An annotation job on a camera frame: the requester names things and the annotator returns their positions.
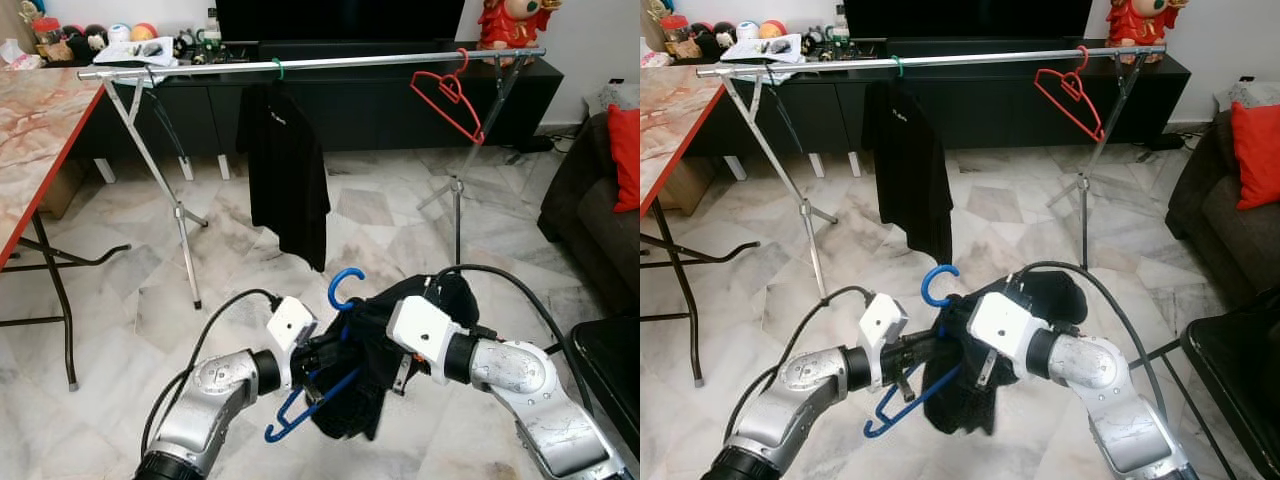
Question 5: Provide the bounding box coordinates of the black soundbar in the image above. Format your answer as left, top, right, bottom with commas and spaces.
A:
885, 38, 1091, 58
258, 40, 471, 61

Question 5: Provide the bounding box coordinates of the red laughing Buddha statue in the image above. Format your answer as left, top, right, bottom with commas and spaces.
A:
1105, 0, 1181, 49
478, 0, 551, 51

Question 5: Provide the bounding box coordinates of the marble pattern folding table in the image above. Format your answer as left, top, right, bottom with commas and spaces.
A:
0, 65, 131, 391
640, 65, 761, 386

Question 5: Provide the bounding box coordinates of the black folding chair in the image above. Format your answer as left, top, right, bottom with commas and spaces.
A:
1130, 315, 1280, 480
568, 315, 641, 471

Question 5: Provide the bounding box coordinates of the black flat television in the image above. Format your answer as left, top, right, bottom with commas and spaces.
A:
843, 0, 1094, 41
215, 0, 468, 43

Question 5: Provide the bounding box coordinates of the black TV cabinet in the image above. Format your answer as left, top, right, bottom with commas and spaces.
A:
70, 42, 564, 183
690, 40, 1191, 181

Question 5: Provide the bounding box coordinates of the brown cardboard box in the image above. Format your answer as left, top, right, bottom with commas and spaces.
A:
40, 158, 86, 221
660, 155, 713, 216

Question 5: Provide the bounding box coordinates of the side table with lace cloth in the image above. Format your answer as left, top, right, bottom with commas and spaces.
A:
1215, 80, 1280, 111
598, 80, 641, 113

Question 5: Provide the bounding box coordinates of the dark brown fabric sofa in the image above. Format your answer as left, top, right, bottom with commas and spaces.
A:
538, 110, 641, 311
1165, 110, 1280, 301

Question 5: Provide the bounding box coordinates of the white paper sheet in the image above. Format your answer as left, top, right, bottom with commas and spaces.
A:
718, 33, 806, 69
92, 35, 181, 71

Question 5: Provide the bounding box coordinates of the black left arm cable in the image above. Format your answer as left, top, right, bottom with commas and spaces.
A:
722, 285, 871, 446
140, 288, 281, 451

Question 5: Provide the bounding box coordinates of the red cushion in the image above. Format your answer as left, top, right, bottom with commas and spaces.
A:
1230, 100, 1280, 211
605, 103, 641, 214

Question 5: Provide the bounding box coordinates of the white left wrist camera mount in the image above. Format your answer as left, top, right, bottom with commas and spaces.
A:
265, 295, 319, 391
860, 292, 909, 391

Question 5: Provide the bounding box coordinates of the silver metal clothes rack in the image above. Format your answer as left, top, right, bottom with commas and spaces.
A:
77, 45, 548, 311
696, 43, 1168, 303

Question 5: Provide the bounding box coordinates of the blue plastic hanger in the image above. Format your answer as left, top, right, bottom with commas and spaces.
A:
863, 263, 963, 439
263, 266, 369, 444

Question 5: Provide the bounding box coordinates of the jar with red lid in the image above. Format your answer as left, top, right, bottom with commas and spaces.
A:
32, 15, 63, 61
660, 13, 691, 59

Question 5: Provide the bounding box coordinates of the black plush toy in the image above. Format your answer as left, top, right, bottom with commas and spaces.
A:
62, 25, 109, 63
690, 23, 736, 61

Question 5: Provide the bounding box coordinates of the black shirt with red collar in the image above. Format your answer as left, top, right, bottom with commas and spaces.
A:
862, 80, 956, 266
237, 82, 332, 273

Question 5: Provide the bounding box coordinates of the red plastic hanger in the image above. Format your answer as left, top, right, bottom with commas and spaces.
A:
410, 48, 486, 146
1034, 45, 1106, 143

